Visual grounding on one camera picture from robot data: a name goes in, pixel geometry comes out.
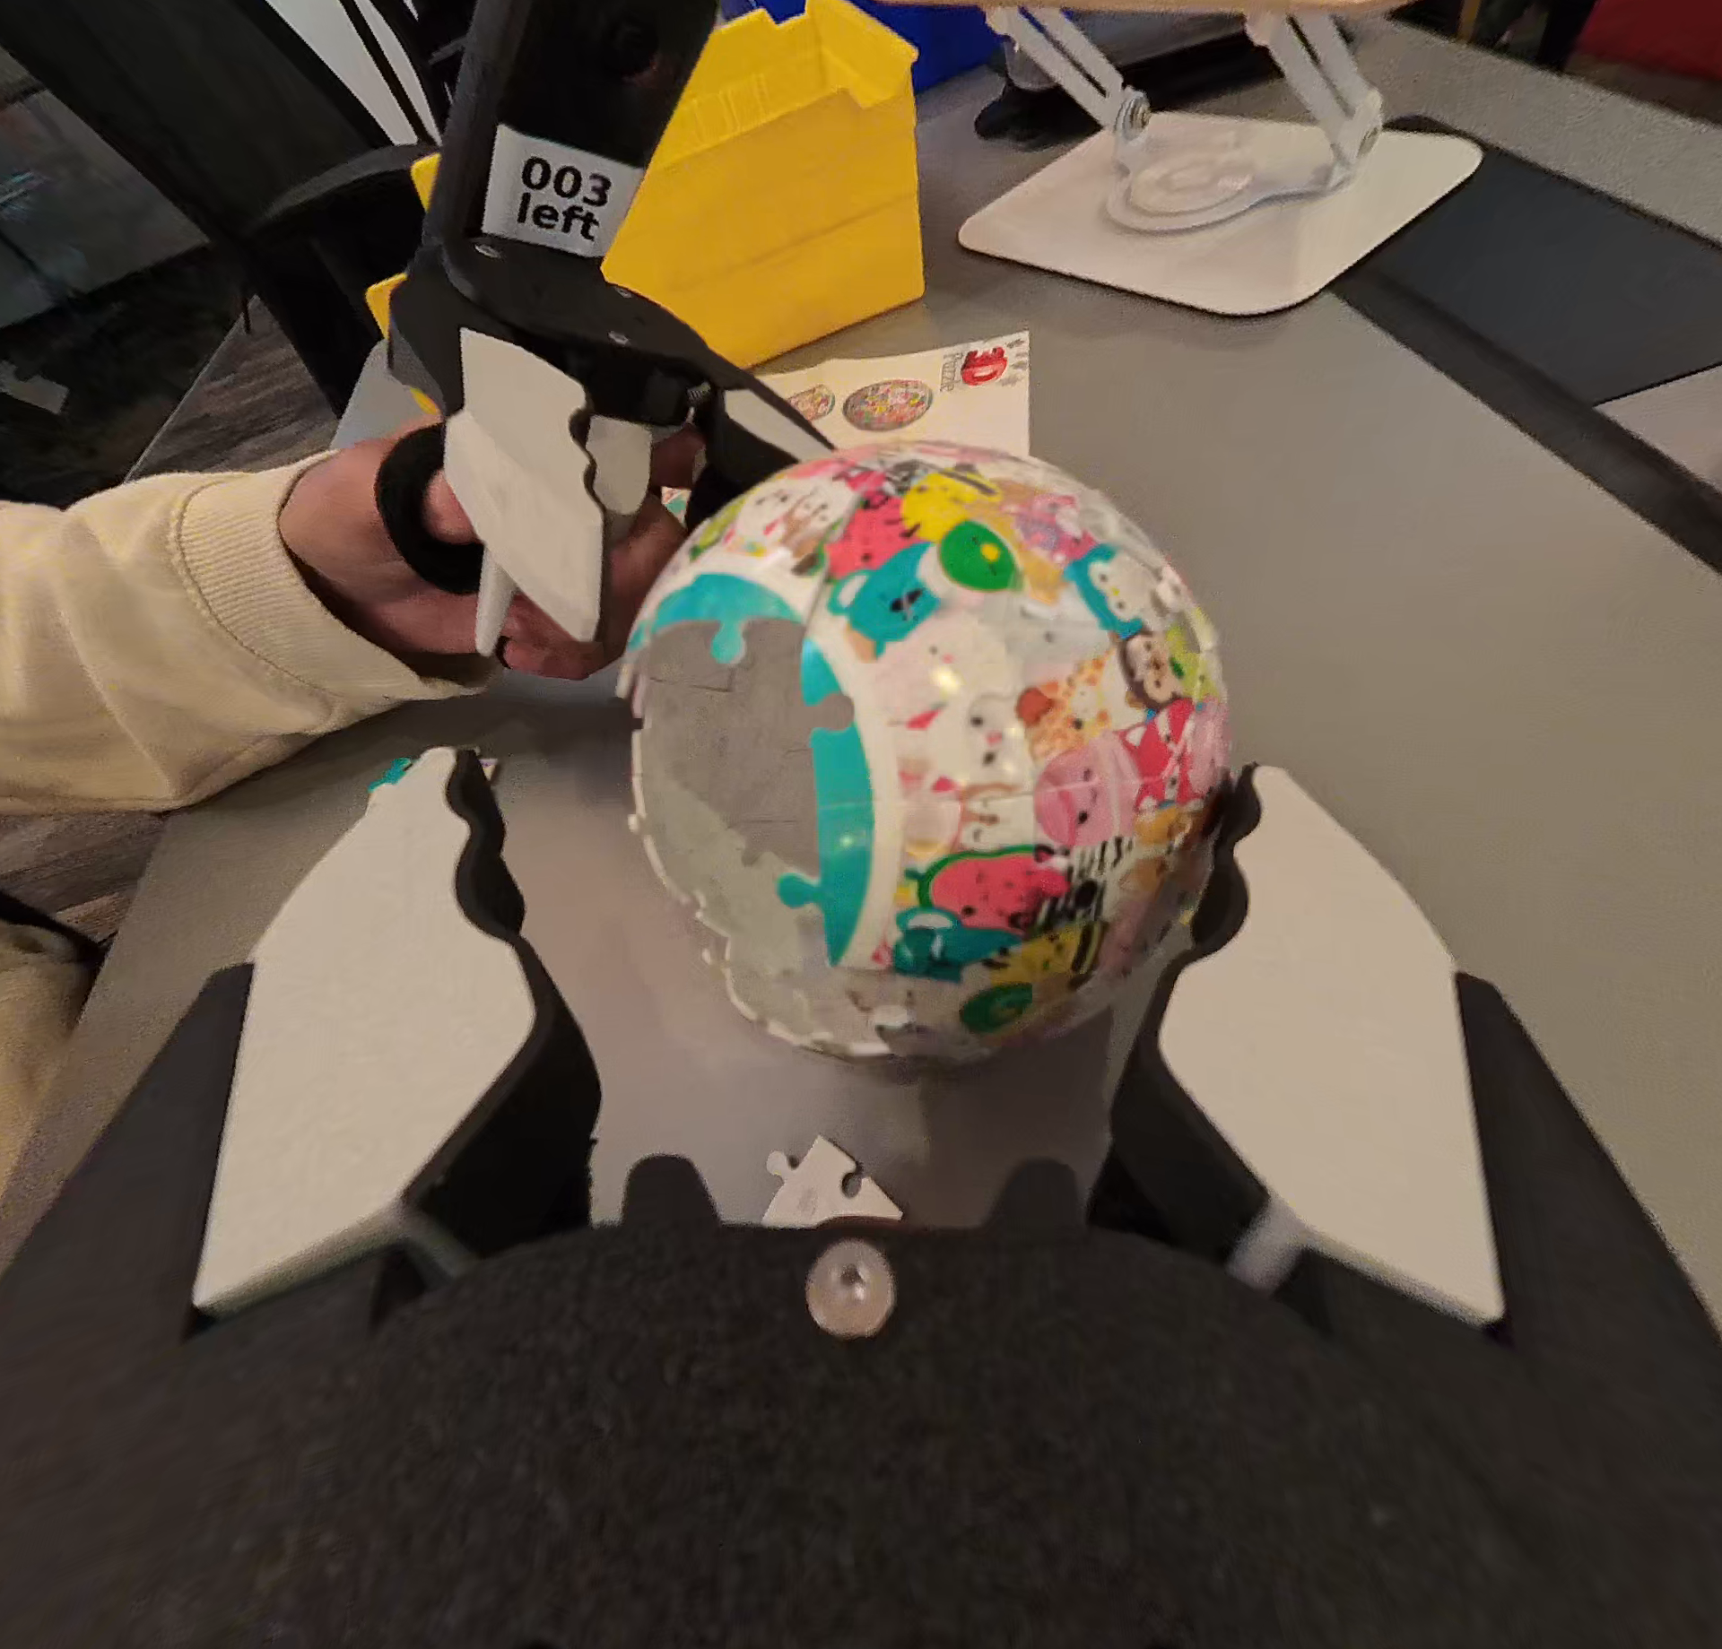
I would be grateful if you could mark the colourful joined puzzle pieces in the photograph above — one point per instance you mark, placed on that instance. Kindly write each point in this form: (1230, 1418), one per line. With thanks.
(392, 771)

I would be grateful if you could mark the colourful puzzle ball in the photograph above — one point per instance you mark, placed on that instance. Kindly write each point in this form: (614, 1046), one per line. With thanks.
(968, 734)

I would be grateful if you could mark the person's left hand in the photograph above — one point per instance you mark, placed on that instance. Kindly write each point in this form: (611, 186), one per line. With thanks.
(349, 533)

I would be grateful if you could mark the white puzzle piece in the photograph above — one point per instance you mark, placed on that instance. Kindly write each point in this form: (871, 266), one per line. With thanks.
(819, 1191)

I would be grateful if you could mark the blue plastic bin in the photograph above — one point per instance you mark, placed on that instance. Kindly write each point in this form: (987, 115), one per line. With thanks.
(943, 36)

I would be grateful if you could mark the yellow plastic bin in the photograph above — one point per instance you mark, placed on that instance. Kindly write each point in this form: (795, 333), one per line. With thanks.
(781, 196)

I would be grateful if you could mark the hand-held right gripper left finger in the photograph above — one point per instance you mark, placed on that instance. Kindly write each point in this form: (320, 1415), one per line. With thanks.
(363, 1030)

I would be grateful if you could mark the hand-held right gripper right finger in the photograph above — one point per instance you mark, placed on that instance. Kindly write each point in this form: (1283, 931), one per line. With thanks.
(1346, 1072)

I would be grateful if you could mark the printed instruction sheet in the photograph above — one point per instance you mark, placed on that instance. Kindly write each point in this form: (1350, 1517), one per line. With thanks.
(968, 400)

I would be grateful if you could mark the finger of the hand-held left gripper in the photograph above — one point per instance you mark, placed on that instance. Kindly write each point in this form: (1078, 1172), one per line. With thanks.
(753, 432)
(524, 494)

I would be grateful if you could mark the black office chair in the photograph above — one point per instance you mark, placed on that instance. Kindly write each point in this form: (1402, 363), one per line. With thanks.
(201, 63)

